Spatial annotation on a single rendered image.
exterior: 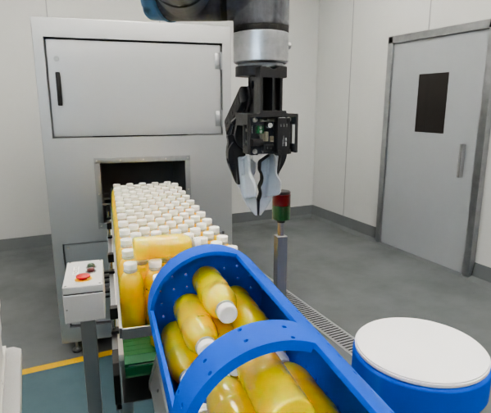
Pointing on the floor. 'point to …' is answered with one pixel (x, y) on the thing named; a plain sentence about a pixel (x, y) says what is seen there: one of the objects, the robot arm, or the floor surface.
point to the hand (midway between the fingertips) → (256, 205)
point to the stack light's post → (280, 262)
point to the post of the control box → (88, 333)
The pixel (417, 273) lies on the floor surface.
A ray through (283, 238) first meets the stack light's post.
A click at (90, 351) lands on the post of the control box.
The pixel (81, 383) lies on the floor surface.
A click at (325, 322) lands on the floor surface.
